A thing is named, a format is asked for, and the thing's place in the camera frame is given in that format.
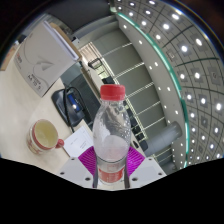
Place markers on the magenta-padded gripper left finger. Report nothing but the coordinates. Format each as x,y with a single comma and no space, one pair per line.
86,160

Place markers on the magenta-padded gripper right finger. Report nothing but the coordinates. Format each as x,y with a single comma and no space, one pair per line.
136,160

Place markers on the clear red-capped water bottle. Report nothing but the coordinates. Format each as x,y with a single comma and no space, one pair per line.
111,143

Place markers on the row of black office chairs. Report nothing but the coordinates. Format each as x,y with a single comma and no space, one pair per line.
136,128

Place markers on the red and cream patterned mug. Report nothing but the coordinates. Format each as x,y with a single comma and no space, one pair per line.
41,136

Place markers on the black desk conference unit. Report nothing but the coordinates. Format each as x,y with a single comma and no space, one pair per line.
73,103

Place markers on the group of ceiling lights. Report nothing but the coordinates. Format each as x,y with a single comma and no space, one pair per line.
196,75

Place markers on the white printed cardboard box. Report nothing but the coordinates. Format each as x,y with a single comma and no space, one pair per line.
43,60

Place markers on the small brown cardboard box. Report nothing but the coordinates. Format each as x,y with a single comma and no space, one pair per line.
8,58

